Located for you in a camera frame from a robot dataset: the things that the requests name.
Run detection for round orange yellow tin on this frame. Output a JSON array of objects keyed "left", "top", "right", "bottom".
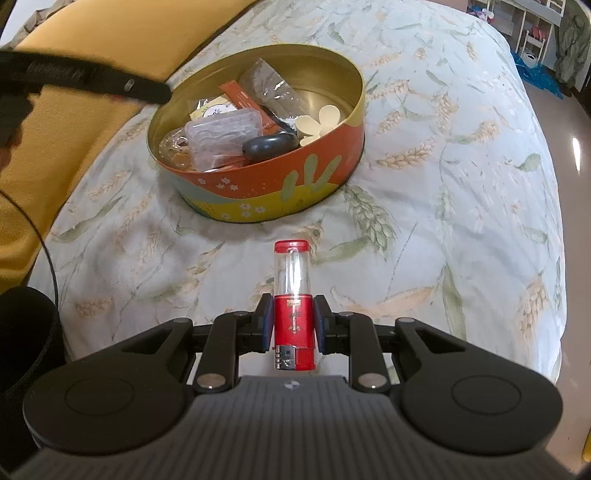
[{"left": 147, "top": 43, "right": 367, "bottom": 224}]

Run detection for green hanging jacket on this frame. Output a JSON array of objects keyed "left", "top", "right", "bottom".
[{"left": 553, "top": 4, "right": 588, "bottom": 85}]

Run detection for clear packet of colourful charms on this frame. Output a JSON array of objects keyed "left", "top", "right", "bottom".
[{"left": 159, "top": 130, "right": 193, "bottom": 169}]

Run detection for clear plastic box white label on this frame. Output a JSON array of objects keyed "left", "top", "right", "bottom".
[{"left": 184, "top": 108, "right": 264, "bottom": 169}]

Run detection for thin black cable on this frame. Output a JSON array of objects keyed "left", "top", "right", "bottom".
[{"left": 0, "top": 188, "right": 59, "bottom": 297}]

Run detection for white shelf unit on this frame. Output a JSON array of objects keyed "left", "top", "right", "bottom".
[{"left": 507, "top": 0, "right": 567, "bottom": 66}]

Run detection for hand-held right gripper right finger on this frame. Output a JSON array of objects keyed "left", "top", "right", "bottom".
[{"left": 314, "top": 295, "right": 472, "bottom": 394}]

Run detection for crinkled clear plastic bag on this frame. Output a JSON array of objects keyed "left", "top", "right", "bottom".
[{"left": 237, "top": 57, "right": 302, "bottom": 121}]

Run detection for red clear lighter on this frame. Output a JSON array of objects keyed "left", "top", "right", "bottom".
[{"left": 271, "top": 239, "right": 317, "bottom": 371}]

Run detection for cream flower hair claw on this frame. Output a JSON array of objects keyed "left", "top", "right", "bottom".
[{"left": 295, "top": 104, "right": 343, "bottom": 148}]

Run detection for yellow rabbit tissue pack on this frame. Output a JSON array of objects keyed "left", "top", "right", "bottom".
[{"left": 191, "top": 96, "right": 237, "bottom": 121}]

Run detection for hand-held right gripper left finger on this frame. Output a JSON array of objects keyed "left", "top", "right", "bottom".
[{"left": 115, "top": 293, "right": 276, "bottom": 394}]

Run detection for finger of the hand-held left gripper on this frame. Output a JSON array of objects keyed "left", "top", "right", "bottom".
[
  {"left": 0, "top": 51, "right": 172, "bottom": 105},
  {"left": 0, "top": 89, "right": 34, "bottom": 146}
]

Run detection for brown long packet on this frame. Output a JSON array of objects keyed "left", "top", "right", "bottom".
[{"left": 219, "top": 80, "right": 279, "bottom": 131}]

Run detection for grey round compact case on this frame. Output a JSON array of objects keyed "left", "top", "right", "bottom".
[{"left": 242, "top": 132, "right": 299, "bottom": 164}]

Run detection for blue plastic bag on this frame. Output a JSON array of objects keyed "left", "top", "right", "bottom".
[{"left": 510, "top": 48, "right": 565, "bottom": 99}]

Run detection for yellow sofa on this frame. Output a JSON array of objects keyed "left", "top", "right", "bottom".
[{"left": 0, "top": 0, "right": 260, "bottom": 296}]

